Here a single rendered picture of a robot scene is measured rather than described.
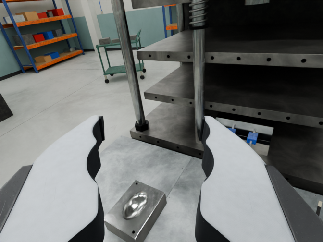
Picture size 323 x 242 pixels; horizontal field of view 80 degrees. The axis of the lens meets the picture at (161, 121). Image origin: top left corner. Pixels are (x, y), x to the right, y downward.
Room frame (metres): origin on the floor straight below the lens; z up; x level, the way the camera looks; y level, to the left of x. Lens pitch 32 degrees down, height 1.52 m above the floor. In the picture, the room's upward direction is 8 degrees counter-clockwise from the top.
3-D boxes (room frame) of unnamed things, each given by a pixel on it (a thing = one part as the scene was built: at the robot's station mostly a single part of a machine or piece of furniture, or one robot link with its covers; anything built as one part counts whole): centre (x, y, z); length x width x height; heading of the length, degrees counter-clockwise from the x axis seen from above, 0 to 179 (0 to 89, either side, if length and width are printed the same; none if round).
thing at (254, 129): (0.99, -0.54, 0.87); 0.50 x 0.27 x 0.17; 145
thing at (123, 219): (0.47, 0.14, 0.84); 0.20 x 0.15 x 0.07; 145
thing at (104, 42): (4.64, 0.68, 0.50); 0.98 x 0.55 x 1.01; 85
